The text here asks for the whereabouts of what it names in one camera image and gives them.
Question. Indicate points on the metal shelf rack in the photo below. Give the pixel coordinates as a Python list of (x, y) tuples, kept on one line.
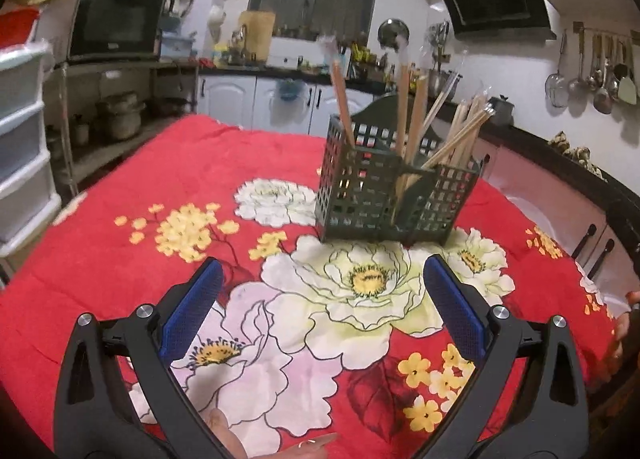
[(125, 66)]

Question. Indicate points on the wooden cutting board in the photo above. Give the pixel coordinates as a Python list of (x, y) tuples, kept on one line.
[(256, 36)]

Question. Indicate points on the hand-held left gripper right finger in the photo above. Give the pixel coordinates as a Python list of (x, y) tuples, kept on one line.
[(457, 309)]

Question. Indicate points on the red floral blanket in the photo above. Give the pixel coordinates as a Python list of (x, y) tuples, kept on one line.
[(150, 179)]

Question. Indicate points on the steel stockpot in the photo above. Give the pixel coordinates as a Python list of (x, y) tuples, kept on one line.
[(436, 83)]

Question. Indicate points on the steel ladle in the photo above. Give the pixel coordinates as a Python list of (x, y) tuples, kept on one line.
[(602, 101)]

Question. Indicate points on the steel faucet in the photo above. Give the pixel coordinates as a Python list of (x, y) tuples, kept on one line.
[(239, 41)]

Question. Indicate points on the dark green utensil basket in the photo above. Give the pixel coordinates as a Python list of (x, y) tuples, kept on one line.
[(417, 173)]

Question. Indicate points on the person's right hand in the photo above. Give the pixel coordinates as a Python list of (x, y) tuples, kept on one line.
[(627, 324)]

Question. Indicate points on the red plastic basin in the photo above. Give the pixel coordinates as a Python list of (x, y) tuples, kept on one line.
[(17, 26)]

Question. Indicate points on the black wok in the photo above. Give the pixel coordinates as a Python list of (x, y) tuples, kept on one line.
[(174, 106)]

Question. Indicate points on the wooden utensil rail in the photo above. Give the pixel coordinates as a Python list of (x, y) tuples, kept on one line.
[(579, 28)]

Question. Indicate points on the blue hanging bag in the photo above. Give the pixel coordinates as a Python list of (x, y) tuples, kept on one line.
[(290, 89)]

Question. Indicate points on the grey lidded pitcher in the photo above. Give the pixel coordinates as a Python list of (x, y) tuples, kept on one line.
[(502, 114)]

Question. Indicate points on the white hanging jug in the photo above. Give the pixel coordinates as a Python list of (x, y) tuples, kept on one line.
[(216, 21)]

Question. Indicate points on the black pot lid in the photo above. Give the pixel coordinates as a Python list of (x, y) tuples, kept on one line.
[(393, 32)]

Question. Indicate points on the blue dish box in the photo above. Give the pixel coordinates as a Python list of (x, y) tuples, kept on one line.
[(176, 45)]

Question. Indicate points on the bunch of wooden chopsticks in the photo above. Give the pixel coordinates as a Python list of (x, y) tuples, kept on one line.
[(402, 104)]

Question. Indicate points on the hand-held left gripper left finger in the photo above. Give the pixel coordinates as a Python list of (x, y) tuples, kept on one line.
[(195, 304)]

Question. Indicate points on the plastic drawer unit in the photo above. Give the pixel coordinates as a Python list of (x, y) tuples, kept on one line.
[(25, 139)]

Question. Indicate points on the green spatula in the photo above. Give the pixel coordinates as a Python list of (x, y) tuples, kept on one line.
[(627, 91)]

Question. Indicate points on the black microwave oven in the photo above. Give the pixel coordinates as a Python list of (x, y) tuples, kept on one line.
[(115, 21)]

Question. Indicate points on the person's left hand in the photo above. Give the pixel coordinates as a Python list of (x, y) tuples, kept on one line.
[(280, 454)]

